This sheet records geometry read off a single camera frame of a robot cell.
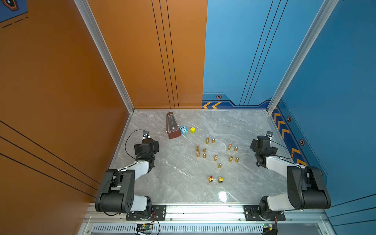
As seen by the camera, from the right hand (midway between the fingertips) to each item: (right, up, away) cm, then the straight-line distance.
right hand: (263, 144), depth 93 cm
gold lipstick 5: (-31, -8, -4) cm, 32 cm away
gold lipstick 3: (-42, -3, +1) cm, 42 cm away
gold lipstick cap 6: (-17, -9, -3) cm, 20 cm away
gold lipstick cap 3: (-37, -4, +1) cm, 38 cm away
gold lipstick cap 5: (-29, -12, -6) cm, 32 cm away
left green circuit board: (-69, -37, -22) cm, 81 cm away
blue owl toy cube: (-52, +8, +12) cm, 54 cm away
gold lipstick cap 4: (-37, -7, -1) cm, 38 cm away
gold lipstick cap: (-31, +1, +6) cm, 32 cm away
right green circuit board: (-8, -37, -24) cm, 45 cm away
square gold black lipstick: (-35, -18, -12) cm, 41 cm away
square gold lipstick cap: (-29, -18, -12) cm, 36 cm away
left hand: (-75, +2, 0) cm, 75 cm away
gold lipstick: (-35, +2, +4) cm, 36 cm away
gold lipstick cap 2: (-16, -3, +3) cm, 17 cm away
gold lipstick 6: (-22, -9, -4) cm, 24 cm away
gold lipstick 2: (-21, -2, +3) cm, 21 cm away
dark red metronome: (-59, +12, +3) cm, 60 cm away
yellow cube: (-45, +8, +12) cm, 47 cm away
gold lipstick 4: (-42, -6, -1) cm, 42 cm away
